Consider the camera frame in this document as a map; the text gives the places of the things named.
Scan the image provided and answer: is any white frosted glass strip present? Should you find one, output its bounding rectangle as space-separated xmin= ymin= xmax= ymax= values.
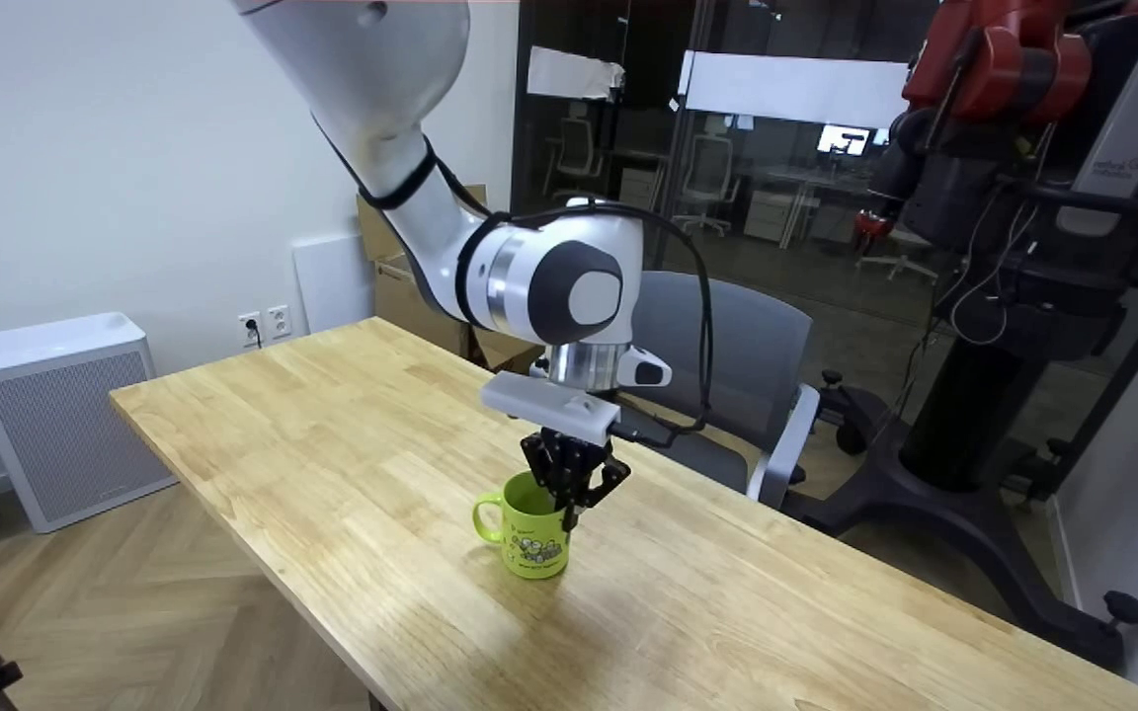
xmin=522 ymin=45 xmax=629 ymax=107
xmin=675 ymin=46 xmax=912 ymax=134

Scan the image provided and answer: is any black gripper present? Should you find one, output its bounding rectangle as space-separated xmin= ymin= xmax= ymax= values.
xmin=520 ymin=423 xmax=635 ymax=539

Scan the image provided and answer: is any white air purifier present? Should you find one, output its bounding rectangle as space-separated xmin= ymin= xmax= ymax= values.
xmin=0 ymin=308 xmax=184 ymax=539

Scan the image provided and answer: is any computer monitor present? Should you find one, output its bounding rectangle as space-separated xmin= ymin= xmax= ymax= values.
xmin=816 ymin=121 xmax=875 ymax=161

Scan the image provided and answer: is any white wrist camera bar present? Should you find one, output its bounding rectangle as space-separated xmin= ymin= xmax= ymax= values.
xmin=477 ymin=366 xmax=629 ymax=446

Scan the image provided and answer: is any green ceramic mug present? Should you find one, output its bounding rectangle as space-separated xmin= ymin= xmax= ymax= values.
xmin=468 ymin=470 xmax=576 ymax=583

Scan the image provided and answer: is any white wall panel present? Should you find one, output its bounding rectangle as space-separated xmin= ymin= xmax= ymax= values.
xmin=289 ymin=229 xmax=377 ymax=336

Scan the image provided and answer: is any grey chair with white arms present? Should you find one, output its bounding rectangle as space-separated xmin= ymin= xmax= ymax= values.
xmin=617 ymin=270 xmax=828 ymax=508

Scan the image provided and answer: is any red and black pedestal robot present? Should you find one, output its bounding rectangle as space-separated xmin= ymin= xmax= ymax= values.
xmin=784 ymin=0 xmax=1138 ymax=674

